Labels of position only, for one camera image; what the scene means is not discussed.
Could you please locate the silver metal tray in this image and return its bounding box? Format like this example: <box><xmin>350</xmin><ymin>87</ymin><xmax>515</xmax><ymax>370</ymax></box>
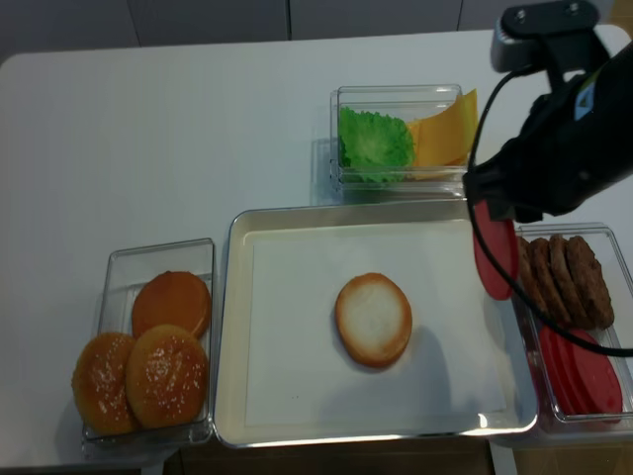
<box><xmin>214</xmin><ymin>200</ymin><xmax>538</xmax><ymax>446</ymax></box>

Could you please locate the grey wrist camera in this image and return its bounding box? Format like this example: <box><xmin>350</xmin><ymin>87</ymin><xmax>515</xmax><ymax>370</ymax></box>
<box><xmin>491</xmin><ymin>0</ymin><xmax>610</xmax><ymax>91</ymax></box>

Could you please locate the sesame bun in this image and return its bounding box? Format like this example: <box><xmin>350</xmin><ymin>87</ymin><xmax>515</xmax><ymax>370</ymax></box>
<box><xmin>71</xmin><ymin>332</ymin><xmax>139</xmax><ymax>435</ymax></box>
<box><xmin>126</xmin><ymin>325</ymin><xmax>209</xmax><ymax>428</ymax></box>

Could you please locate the left sesame bun top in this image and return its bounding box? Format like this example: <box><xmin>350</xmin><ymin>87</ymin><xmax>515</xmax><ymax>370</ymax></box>
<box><xmin>71</xmin><ymin>332</ymin><xmax>139</xmax><ymax>435</ymax></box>

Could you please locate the clear left bun container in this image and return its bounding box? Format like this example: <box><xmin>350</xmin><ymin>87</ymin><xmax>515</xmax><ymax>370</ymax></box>
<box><xmin>82</xmin><ymin>238</ymin><xmax>216</xmax><ymax>448</ymax></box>

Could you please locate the clear right patty container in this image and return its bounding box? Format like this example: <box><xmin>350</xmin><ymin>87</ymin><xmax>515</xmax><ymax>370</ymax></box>
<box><xmin>513</xmin><ymin>223</ymin><xmax>632</xmax><ymax>438</ymax></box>

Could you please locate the lower yellow cheese slice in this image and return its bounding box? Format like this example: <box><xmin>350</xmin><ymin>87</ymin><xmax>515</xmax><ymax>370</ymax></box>
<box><xmin>406</xmin><ymin>154</ymin><xmax>468</xmax><ymax>182</ymax></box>

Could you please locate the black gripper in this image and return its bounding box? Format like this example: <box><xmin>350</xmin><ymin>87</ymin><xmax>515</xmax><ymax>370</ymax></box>
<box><xmin>464</xmin><ymin>123</ymin><xmax>632</xmax><ymax>223</ymax></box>

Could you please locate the right sesame bun top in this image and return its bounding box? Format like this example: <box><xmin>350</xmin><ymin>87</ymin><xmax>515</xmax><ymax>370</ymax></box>
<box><xmin>126</xmin><ymin>325</ymin><xmax>209</xmax><ymax>428</ymax></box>

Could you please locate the clear lettuce cheese container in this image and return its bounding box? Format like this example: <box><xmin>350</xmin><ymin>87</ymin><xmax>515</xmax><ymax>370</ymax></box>
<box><xmin>329</xmin><ymin>84</ymin><xmax>470</xmax><ymax>197</ymax></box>

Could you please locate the black camera cable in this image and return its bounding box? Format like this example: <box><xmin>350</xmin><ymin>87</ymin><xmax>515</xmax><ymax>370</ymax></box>
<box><xmin>467</xmin><ymin>71</ymin><xmax>633</xmax><ymax>357</ymax></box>

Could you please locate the yellow cheese slice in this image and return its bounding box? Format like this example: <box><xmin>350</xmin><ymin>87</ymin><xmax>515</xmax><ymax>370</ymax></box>
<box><xmin>407</xmin><ymin>89</ymin><xmax>479</xmax><ymax>167</ymax></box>
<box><xmin>406</xmin><ymin>154</ymin><xmax>468</xmax><ymax>182</ymax></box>

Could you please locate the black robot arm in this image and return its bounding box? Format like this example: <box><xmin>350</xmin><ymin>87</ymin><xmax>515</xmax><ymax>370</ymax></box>
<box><xmin>464</xmin><ymin>47</ymin><xmax>632</xmax><ymax>223</ymax></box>

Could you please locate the green lettuce leaf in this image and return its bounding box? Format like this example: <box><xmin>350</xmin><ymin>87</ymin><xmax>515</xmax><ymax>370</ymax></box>
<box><xmin>338</xmin><ymin>107</ymin><xmax>415</xmax><ymax>183</ymax></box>

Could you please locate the bottom bun on tray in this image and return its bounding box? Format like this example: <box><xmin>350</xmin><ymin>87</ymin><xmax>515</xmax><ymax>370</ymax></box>
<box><xmin>334</xmin><ymin>272</ymin><xmax>412</xmax><ymax>368</ymax></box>

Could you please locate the red tomato slice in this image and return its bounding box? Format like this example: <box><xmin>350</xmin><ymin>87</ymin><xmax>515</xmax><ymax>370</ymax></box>
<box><xmin>558</xmin><ymin>335</ymin><xmax>623</xmax><ymax>416</ymax></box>
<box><xmin>538</xmin><ymin>326</ymin><xmax>558</xmax><ymax>395</ymax></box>
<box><xmin>473</xmin><ymin>201</ymin><xmax>519</xmax><ymax>301</ymax></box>
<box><xmin>539</xmin><ymin>327</ymin><xmax>581</xmax><ymax>416</ymax></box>

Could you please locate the upper yellow cheese slice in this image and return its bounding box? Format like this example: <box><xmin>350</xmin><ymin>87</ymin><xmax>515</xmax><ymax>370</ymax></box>
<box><xmin>407</xmin><ymin>89</ymin><xmax>479</xmax><ymax>167</ymax></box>

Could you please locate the brown meat patty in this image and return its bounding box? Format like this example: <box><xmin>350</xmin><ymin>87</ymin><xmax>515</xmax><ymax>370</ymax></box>
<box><xmin>549</xmin><ymin>235</ymin><xmax>592</xmax><ymax>330</ymax></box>
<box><xmin>528</xmin><ymin>237</ymin><xmax>572</xmax><ymax>328</ymax></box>
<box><xmin>516</xmin><ymin>237</ymin><xmax>548</xmax><ymax>313</ymax></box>
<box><xmin>566</xmin><ymin>236</ymin><xmax>614</xmax><ymax>330</ymax></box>

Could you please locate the flat bun bottom in container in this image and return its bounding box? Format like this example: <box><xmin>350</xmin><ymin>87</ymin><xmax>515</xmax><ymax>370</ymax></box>
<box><xmin>132</xmin><ymin>271</ymin><xmax>212</xmax><ymax>338</ymax></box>

